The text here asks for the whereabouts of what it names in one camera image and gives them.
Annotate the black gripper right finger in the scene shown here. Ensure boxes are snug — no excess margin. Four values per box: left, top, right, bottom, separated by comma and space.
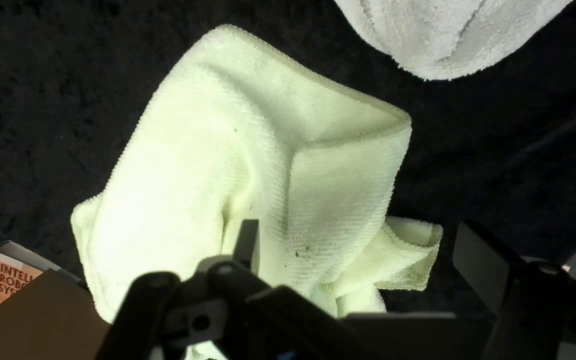
453, 219, 576, 360

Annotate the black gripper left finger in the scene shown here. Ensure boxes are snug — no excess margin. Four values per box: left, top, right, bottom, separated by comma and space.
97, 219, 397, 360

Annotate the light green towel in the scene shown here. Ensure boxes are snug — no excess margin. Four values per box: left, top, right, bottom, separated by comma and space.
69, 22, 446, 327

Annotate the cardboard box black tape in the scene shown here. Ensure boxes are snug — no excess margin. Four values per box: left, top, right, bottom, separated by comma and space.
0, 268, 116, 360

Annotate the black tablecloth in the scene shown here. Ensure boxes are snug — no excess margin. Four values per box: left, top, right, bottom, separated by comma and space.
0, 0, 576, 316

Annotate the white towel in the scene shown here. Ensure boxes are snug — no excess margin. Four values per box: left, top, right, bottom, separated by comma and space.
332, 0, 575, 85

